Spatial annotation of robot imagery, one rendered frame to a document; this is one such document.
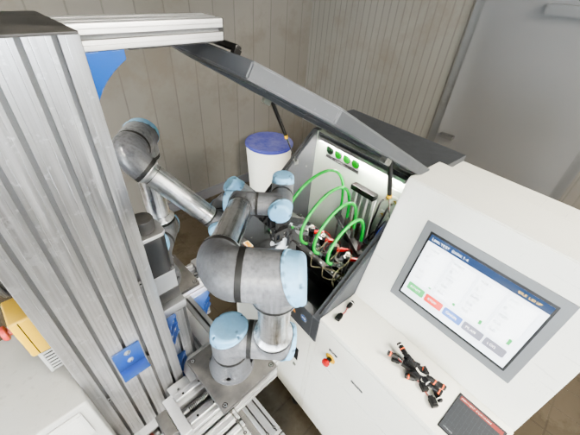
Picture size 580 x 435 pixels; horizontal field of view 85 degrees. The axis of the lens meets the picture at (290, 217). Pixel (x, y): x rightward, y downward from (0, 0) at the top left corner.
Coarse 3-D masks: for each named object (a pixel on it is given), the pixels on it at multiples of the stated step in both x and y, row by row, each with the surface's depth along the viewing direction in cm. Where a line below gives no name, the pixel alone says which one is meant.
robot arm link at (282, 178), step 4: (276, 172) 107; (280, 172) 107; (284, 172) 107; (288, 172) 107; (276, 176) 105; (280, 176) 105; (284, 176) 105; (288, 176) 105; (292, 176) 105; (272, 180) 107; (276, 180) 104; (280, 180) 104; (284, 180) 103; (288, 180) 104; (292, 180) 105; (272, 184) 107; (276, 184) 105; (280, 184) 104; (284, 184) 104; (288, 184) 104; (292, 184) 106; (272, 188) 106; (292, 188) 106
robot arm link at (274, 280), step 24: (240, 264) 61; (264, 264) 61; (288, 264) 62; (240, 288) 61; (264, 288) 61; (288, 288) 61; (264, 312) 68; (288, 312) 69; (264, 336) 86; (288, 336) 92; (288, 360) 96
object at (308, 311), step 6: (246, 240) 172; (306, 300) 143; (300, 306) 142; (306, 306) 140; (312, 306) 140; (294, 312) 149; (300, 312) 144; (306, 312) 140; (312, 312) 138; (294, 318) 152; (300, 318) 146; (300, 324) 148; (306, 324) 144; (306, 330) 146
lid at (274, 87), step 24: (192, 48) 82; (216, 48) 75; (240, 48) 77; (240, 72) 68; (264, 72) 67; (264, 96) 134; (288, 96) 69; (312, 96) 69; (312, 120) 151; (336, 120) 71; (360, 144) 134; (384, 144) 90; (408, 168) 109
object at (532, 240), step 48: (432, 192) 111; (480, 192) 110; (384, 240) 128; (480, 240) 102; (528, 240) 93; (576, 240) 93; (384, 288) 132; (576, 288) 86; (432, 336) 119; (576, 336) 88; (336, 384) 142; (480, 384) 109; (528, 384) 98; (336, 432) 161; (384, 432) 125
